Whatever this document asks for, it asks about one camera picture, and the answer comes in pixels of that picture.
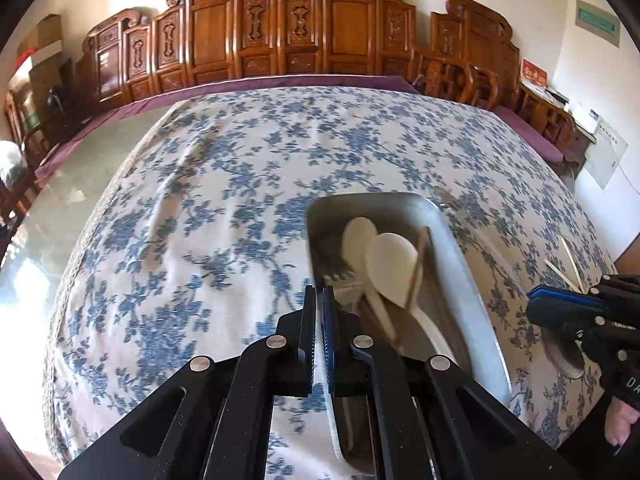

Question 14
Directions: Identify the light bamboo chopstick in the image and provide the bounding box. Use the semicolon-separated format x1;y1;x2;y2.
544;259;582;294
560;236;586;294

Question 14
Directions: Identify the metal rectangular tray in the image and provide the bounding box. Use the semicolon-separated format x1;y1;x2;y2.
307;193;511;478

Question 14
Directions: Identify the person's right hand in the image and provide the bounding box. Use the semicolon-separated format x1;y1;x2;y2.
604;396;640;451

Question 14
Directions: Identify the stainless steel spoon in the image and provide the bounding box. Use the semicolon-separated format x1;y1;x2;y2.
541;328;585;379

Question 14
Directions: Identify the brown wooden chopstick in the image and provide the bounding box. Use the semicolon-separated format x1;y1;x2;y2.
405;226;432;311

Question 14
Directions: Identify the white electrical panel box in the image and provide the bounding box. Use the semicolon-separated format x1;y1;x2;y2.
585;117;628;190

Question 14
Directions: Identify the purple side bench cushion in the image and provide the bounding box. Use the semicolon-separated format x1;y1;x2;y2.
494;106;564;165

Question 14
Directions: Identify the white rice paddle spoon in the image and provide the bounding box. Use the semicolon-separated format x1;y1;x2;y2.
364;233;457;363

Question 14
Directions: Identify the blue floral white tablecloth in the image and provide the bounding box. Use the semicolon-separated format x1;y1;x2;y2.
44;87;613;463

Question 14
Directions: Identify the white plastic spoon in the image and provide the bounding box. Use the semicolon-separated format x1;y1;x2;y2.
342;217;397;341

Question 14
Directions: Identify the red sign card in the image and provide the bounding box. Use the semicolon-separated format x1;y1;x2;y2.
521;58;548;89

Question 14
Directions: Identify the carved wooden side bench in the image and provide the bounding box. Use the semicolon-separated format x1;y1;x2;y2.
430;0;590;162

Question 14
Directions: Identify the carved wooden bench backrest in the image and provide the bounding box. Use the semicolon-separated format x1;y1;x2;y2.
74;0;416;112

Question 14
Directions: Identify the green wall plaque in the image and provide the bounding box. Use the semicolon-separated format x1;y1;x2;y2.
575;0;622;47

